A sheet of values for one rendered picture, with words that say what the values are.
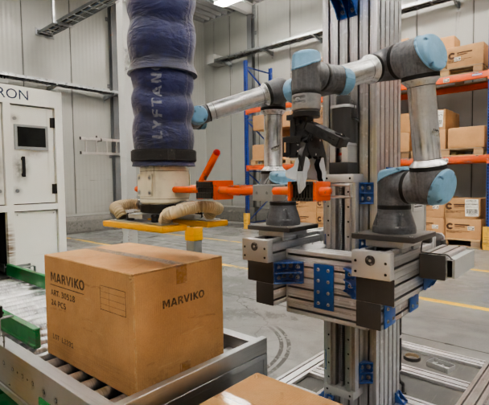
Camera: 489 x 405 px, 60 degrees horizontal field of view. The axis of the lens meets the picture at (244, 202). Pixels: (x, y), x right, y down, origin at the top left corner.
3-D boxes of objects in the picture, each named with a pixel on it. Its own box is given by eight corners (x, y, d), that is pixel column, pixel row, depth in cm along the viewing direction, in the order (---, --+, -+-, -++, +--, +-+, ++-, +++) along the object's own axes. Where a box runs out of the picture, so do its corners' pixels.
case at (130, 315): (47, 352, 170) (43, 254, 168) (131, 325, 201) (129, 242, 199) (136, 401, 131) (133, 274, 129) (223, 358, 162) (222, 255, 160)
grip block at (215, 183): (194, 199, 131) (194, 180, 131) (216, 198, 139) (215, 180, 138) (213, 200, 126) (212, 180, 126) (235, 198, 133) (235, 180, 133)
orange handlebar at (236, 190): (115, 193, 164) (115, 184, 164) (175, 191, 187) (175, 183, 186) (324, 198, 103) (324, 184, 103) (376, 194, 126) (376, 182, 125)
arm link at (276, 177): (273, 202, 177) (273, 170, 177) (265, 201, 191) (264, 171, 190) (300, 202, 180) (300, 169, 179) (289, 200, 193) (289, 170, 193)
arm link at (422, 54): (421, 200, 151) (406, 42, 143) (462, 202, 138) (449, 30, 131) (400, 207, 144) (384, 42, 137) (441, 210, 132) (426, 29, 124)
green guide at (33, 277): (6, 275, 311) (6, 263, 311) (21, 272, 319) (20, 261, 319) (131, 320, 206) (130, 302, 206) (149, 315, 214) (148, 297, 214)
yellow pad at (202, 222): (146, 222, 164) (146, 209, 164) (167, 219, 171) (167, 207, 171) (207, 227, 141) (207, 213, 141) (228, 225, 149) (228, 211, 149)
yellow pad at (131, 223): (102, 226, 150) (102, 212, 149) (126, 223, 157) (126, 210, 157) (162, 233, 127) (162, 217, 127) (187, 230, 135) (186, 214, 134)
